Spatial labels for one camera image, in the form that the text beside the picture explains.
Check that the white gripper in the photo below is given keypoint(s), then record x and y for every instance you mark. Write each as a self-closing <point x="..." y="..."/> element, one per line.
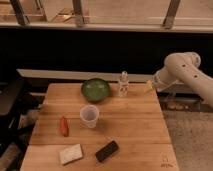
<point x="161" y="80"/>

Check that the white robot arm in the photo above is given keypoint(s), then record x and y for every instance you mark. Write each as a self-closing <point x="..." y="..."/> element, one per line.
<point x="183" y="67"/>

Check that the green ceramic bowl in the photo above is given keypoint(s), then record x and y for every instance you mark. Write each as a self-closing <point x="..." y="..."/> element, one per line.
<point x="95" y="90"/>

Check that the clear plastic bottle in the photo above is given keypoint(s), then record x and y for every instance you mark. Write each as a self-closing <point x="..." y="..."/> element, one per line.
<point x="123" y="84"/>

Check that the black rectangular block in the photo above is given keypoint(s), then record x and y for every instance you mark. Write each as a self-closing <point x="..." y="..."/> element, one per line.
<point x="106" y="151"/>

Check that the red carrot toy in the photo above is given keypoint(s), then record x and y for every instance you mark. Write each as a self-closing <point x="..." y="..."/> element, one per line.
<point x="64" y="129"/>

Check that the long wooden shelf board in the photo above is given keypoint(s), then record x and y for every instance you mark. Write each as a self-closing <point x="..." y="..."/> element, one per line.
<point x="69" y="75"/>

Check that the white sponge block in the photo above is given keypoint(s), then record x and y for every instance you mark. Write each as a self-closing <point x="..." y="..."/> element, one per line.
<point x="70" y="154"/>

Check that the black chair at left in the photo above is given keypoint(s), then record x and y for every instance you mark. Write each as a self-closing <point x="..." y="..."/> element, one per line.
<point x="15" y="100"/>

